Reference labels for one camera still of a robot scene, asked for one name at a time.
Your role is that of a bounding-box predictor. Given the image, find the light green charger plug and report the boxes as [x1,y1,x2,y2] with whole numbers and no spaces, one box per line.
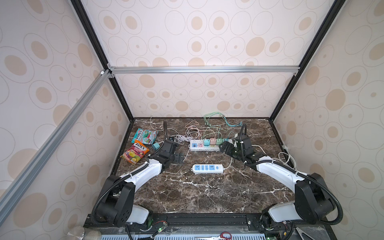
[216,139,224,145]

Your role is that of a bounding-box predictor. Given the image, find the teal multi-head cable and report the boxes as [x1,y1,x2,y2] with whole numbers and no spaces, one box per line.
[223,118,244,139]

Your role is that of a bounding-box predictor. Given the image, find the orange Fox's candy bag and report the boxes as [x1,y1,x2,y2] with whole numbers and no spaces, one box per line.
[121,140,149,165]

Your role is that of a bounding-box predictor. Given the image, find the diagonal aluminium rail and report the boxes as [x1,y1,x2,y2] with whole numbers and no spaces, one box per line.
[1,69,112,224]

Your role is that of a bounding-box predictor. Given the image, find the red handled scissors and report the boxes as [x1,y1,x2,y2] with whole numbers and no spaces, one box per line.
[195,232,233,240]

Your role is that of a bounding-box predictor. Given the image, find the white power cords bundle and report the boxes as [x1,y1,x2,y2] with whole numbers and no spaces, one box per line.
[223,143,301,175]

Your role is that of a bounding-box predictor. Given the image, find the horizontal aluminium rail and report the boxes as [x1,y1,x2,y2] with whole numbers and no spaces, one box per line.
[110,66,300,75]

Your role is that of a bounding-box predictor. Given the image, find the pink charger plug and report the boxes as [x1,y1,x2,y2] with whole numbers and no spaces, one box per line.
[210,138,217,146]

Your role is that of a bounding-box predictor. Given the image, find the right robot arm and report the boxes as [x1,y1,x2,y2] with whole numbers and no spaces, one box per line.
[219,125,344,229]

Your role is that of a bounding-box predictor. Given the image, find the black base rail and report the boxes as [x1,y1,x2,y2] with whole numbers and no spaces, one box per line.
[84,214,336,240]

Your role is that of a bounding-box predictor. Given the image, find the teal charger plug small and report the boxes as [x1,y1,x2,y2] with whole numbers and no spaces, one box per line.
[152,143,160,150]

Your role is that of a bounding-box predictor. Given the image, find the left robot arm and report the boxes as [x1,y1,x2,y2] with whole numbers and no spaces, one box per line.
[91,121,184,229]

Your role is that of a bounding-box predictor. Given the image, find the teal candy bag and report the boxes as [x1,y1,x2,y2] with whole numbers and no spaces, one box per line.
[132,128,159,145]

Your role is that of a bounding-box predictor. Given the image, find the light green cable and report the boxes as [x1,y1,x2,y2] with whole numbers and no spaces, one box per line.
[203,111,229,139]

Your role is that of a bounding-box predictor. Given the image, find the pink multi-head cable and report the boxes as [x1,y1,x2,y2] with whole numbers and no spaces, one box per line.
[184,119,211,141]

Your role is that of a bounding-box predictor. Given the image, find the white multicolour power strip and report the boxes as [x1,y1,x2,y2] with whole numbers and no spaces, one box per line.
[189,139,233,152]

